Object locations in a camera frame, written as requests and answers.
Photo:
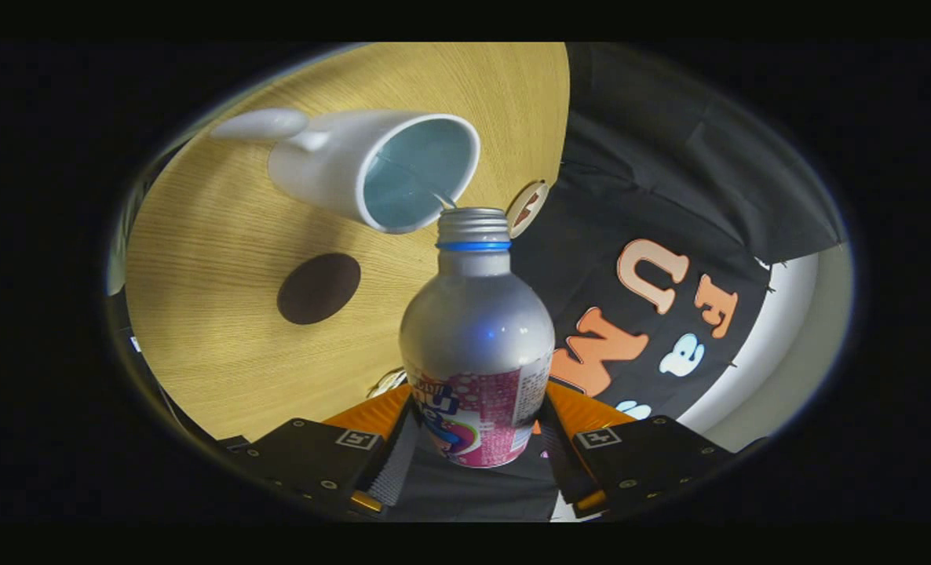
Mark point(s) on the black backdrop cloth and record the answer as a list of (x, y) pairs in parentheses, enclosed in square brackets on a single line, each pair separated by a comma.
[(654, 141)]

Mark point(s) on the dark round coaster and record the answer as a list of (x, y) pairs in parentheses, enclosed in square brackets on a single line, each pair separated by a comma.
[(319, 289)]

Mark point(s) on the white cup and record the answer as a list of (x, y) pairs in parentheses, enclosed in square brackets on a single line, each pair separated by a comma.
[(316, 169)]

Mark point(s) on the silver juice bottle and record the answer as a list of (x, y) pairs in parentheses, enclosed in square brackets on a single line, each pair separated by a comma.
[(477, 329)]

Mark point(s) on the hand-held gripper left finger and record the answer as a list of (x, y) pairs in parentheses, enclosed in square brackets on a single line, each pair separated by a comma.
[(308, 463)]

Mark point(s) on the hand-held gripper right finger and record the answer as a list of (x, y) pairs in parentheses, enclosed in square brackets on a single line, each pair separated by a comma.
[(646, 459)]

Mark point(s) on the white round plate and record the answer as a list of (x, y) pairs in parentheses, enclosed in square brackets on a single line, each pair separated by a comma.
[(524, 212)]

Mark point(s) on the wooden table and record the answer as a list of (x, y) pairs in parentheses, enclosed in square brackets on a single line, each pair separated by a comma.
[(222, 235)]

